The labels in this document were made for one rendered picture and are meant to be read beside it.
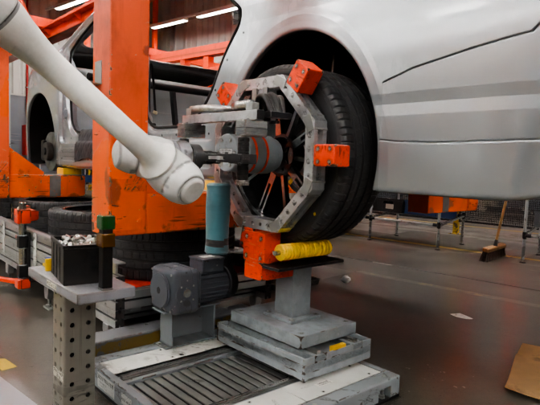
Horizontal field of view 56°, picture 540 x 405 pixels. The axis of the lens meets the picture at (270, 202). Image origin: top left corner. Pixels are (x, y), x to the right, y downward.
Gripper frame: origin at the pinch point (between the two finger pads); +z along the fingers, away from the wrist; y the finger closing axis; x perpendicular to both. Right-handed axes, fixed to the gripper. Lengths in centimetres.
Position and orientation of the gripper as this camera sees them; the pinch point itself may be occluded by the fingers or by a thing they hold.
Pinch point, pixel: (243, 158)
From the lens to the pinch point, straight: 158.2
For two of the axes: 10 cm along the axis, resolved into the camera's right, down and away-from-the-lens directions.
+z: 7.5, -0.2, 6.6
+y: 6.6, 0.8, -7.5
